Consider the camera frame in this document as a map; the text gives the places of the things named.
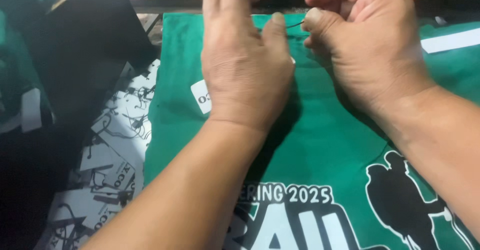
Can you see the black cardboard box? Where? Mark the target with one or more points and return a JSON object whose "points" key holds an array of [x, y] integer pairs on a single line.
{"points": [[86, 44]]}

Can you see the green printed t-shirt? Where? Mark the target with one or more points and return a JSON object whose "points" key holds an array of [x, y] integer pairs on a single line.
{"points": [[318, 149]]}

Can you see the black metal table frame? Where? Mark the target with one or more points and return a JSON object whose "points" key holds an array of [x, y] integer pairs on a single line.
{"points": [[180, 3]]}

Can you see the white paper hang tag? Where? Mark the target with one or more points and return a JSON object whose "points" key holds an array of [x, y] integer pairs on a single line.
{"points": [[201, 96]]}

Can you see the person's right hand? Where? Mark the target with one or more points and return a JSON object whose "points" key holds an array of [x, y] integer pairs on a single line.
{"points": [[367, 44]]}

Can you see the pile of white hang tags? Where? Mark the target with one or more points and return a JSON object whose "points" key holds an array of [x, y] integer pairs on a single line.
{"points": [[105, 160]]}

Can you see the heap of green shirts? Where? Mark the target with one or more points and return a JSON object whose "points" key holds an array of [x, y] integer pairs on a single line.
{"points": [[18, 62]]}

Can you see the green garment with white stripe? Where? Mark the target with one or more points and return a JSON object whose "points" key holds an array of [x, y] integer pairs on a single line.
{"points": [[455, 47]]}

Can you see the person's left hand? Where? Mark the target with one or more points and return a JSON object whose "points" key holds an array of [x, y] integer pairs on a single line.
{"points": [[240, 70]]}

